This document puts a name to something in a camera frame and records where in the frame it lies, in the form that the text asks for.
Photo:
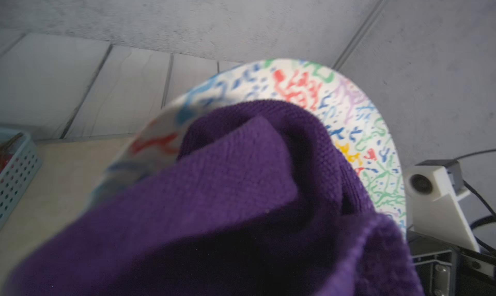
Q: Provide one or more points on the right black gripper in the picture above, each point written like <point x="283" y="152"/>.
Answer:
<point x="446" y="269"/>

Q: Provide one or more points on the colourful speckled round plate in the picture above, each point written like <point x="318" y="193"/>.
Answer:
<point x="348" y="110"/>

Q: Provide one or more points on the purple cloth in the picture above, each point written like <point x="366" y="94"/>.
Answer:
<point x="65" y="265"/>

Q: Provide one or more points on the light blue perforated basket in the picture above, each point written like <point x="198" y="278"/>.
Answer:
<point x="19" y="172"/>

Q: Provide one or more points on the red cherry tomatoes bunch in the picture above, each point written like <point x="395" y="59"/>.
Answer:
<point x="5" y="148"/>

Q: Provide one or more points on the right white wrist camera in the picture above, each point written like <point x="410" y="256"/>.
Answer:
<point x="434" y="189"/>

